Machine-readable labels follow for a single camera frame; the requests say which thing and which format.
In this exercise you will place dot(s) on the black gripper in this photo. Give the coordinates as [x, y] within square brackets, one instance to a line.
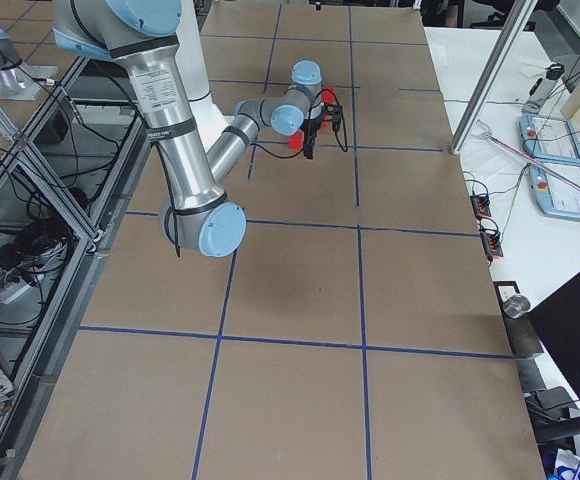
[312, 124]

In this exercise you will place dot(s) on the red block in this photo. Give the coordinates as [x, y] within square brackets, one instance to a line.
[295, 142]
[326, 121]
[328, 95]

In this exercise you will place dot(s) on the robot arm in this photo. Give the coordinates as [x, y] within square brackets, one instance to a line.
[158, 45]

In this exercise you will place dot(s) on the orange black connector box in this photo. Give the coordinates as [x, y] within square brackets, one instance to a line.
[481, 206]

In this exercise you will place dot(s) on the brown paper table cover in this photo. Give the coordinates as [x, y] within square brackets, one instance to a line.
[355, 334]

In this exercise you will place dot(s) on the upper teach pendant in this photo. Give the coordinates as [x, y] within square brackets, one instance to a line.
[552, 138]

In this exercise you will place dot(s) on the grey cylinder tool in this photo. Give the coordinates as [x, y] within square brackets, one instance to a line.
[543, 87]

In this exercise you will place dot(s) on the reacher grabber stick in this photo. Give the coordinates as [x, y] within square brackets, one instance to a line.
[485, 133]

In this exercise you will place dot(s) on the steel cup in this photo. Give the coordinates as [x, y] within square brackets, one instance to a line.
[516, 306]

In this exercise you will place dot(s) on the white power strip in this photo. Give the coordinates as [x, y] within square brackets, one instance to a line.
[13, 290]

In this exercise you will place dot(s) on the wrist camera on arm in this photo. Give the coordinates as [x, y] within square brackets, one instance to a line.
[337, 114]

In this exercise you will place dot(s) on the aluminium frame post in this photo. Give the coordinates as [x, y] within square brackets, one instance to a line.
[519, 15]

